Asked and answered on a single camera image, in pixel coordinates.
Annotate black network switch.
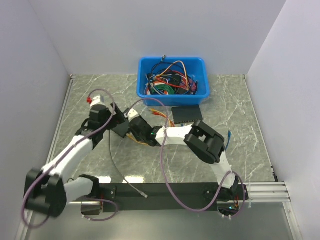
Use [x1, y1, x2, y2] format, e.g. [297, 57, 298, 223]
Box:
[111, 107, 129, 138]
[171, 105, 203, 124]

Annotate yellow ethernet cable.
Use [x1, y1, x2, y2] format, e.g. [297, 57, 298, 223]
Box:
[126, 108, 176, 145]

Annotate grey ethernet cable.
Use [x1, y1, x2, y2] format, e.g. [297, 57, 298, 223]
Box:
[108, 129, 149, 200]

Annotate blue ethernet cable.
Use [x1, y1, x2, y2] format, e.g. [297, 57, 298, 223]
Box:
[223, 130, 232, 152]

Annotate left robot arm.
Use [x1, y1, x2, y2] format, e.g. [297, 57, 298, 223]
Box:
[22, 103, 126, 218]

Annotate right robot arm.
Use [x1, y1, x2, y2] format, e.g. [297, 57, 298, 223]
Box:
[128, 116, 239, 202]

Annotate blue plastic bin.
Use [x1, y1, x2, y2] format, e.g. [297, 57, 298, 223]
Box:
[136, 56, 211, 106]

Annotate black base beam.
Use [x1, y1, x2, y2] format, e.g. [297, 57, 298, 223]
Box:
[100, 182, 249, 211]

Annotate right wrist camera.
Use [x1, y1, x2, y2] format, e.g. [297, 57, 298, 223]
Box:
[124, 108, 140, 121]

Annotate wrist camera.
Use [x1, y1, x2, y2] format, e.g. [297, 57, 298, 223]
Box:
[87, 94, 105, 107]
[124, 108, 140, 121]

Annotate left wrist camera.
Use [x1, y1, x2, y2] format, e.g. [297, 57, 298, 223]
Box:
[87, 94, 105, 107]

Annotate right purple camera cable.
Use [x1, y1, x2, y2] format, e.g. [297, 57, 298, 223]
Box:
[127, 97, 247, 213]

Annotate tangled cables in bin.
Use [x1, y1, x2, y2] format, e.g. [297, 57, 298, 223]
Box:
[144, 54, 200, 97]

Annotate aluminium rail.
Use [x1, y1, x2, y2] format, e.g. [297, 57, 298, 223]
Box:
[247, 182, 291, 203]

